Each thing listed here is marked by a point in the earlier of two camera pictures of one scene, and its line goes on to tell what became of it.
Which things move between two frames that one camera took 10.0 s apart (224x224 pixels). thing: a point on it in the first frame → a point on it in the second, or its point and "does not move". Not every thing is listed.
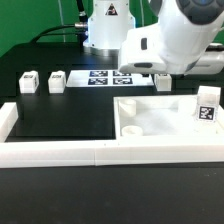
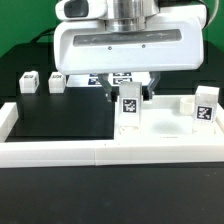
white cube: x=163 y=83 → x=129 y=107
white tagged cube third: x=57 y=82 does not move
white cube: x=29 y=82 does not move
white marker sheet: x=108 y=78 does not move
